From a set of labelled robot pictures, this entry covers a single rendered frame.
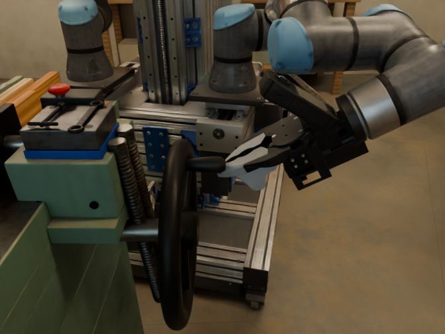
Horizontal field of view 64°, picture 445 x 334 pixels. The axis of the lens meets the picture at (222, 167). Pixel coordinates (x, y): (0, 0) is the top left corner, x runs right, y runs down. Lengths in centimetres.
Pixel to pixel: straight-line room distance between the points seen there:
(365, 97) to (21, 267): 47
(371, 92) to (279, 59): 13
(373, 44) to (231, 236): 105
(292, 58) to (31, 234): 41
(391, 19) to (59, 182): 50
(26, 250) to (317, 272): 132
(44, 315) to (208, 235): 96
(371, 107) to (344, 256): 131
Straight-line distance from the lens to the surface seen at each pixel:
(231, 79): 107
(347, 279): 165
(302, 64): 52
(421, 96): 50
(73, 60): 127
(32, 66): 433
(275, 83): 46
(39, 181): 52
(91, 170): 48
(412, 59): 52
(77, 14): 123
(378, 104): 49
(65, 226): 53
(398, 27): 57
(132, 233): 57
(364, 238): 187
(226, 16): 105
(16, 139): 58
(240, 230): 147
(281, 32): 51
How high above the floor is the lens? 119
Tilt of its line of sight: 32 degrees down
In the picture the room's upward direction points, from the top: straight up
